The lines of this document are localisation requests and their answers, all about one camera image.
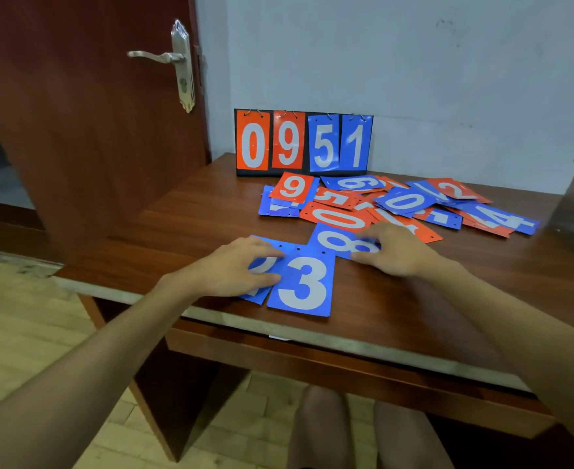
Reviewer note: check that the person's right hand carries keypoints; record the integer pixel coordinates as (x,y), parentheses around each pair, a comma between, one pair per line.
(404,251)

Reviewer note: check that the person's left hand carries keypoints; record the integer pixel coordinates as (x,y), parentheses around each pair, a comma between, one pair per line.
(218,273)

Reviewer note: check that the person's right thumb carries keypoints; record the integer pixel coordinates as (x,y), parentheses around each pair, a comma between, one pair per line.
(365,257)

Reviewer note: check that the person's left thumb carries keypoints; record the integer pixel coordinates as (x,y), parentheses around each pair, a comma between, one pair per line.
(267,282)

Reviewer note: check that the blue number card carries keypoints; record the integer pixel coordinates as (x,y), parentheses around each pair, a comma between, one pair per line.
(306,288)
(336,239)
(258,296)

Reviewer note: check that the person's right forearm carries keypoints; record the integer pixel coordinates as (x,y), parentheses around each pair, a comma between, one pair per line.
(521,327)

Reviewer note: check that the person's left forearm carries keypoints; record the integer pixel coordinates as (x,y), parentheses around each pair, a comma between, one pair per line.
(81,376)

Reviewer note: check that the pile of loose number cards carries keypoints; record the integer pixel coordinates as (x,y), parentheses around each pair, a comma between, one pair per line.
(338,217)

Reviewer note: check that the black scoreboard stand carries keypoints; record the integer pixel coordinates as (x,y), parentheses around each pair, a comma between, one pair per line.
(306,171)

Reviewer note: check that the blue scoreboard flip card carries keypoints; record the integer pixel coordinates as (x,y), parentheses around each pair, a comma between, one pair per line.
(355,143)
(323,143)

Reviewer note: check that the brown wooden table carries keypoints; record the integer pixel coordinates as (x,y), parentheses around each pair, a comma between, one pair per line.
(365,380)

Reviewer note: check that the orange scoreboard flip card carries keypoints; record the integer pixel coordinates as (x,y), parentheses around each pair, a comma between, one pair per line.
(253,141)
(288,140)

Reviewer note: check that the person's left leg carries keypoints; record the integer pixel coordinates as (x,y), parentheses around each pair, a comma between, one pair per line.
(321,429)

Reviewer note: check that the person's leg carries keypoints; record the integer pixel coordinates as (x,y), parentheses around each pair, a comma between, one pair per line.
(406,437)
(321,429)

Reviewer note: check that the person's right leg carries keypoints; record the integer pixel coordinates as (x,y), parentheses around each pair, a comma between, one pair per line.
(406,437)

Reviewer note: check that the brown wooden door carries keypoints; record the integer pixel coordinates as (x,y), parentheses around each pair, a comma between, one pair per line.
(81,126)

